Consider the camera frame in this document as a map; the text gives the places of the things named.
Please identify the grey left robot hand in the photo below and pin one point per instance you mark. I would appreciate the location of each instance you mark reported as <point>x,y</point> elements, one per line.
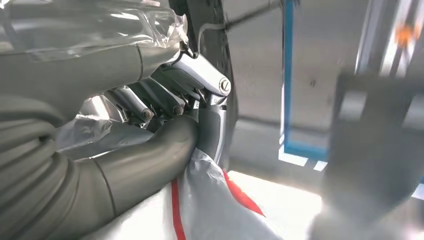
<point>82,66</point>

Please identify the white package with red print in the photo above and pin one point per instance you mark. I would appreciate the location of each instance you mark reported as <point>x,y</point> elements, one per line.
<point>205,205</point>

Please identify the blue tape line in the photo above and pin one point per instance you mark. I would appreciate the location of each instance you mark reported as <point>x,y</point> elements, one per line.
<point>288,82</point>

